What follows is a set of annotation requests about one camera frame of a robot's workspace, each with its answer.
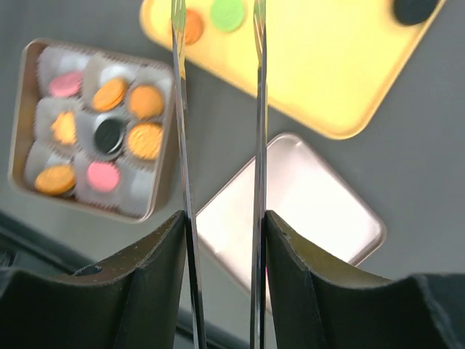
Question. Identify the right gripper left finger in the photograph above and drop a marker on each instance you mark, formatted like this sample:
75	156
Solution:
128	300

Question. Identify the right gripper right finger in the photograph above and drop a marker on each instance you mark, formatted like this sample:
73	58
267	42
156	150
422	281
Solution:
320	301

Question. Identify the metal tongs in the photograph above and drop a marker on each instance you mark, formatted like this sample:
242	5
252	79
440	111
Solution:
258	268

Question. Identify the gold tin lid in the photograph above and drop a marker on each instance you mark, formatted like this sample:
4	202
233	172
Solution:
306	193

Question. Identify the pink sandwich cookie top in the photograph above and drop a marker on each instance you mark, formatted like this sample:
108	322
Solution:
103	177

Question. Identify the pink sandwich cookie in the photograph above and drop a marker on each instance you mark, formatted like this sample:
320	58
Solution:
103	177
65	85

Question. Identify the orange round biscuit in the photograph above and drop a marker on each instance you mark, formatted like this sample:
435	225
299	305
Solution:
56	180

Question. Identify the gold cookie tin box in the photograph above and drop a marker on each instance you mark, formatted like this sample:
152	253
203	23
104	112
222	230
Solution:
23	137

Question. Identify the orange round cookie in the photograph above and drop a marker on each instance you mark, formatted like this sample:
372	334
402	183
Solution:
194	26

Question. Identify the green sandwich cookie bottom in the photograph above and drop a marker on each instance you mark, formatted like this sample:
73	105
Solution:
227	15

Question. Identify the black sandwich cookie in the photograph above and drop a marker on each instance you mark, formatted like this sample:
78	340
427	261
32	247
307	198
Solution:
413	12
108	136

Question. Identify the orange swirl cookie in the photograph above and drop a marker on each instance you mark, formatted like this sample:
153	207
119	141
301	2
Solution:
64	128

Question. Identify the pink sandwich cookie bottom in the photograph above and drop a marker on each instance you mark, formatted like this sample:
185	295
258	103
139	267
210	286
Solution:
65	85

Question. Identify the white paper cupcake liner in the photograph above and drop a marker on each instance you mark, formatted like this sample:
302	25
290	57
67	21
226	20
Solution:
47	111
136	191
88	195
163	80
99	70
40	157
133	159
54	61
86	124

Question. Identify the orange yellow tray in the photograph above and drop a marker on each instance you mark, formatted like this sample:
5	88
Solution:
329	63

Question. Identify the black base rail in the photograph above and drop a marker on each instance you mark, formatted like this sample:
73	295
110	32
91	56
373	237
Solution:
77	240

